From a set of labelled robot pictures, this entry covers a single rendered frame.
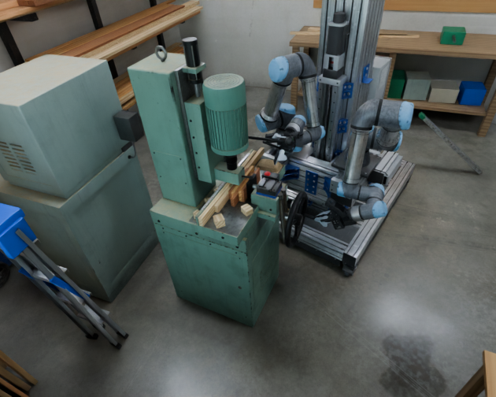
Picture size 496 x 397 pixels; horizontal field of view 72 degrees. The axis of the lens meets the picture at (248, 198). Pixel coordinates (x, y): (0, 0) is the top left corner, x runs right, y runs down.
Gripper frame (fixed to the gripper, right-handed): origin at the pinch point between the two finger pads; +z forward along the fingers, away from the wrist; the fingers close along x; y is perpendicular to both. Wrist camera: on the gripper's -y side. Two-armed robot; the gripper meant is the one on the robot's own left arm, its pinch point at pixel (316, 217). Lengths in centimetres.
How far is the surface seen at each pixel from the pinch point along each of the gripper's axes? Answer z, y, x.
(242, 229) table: 12.9, -25.9, -34.6
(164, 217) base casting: 59, -42, -33
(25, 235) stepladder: 62, -78, -84
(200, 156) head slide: 26, -60, -17
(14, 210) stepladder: 61, -88, -81
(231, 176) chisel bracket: 19.4, -43.7, -14.0
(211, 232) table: 25, -32, -40
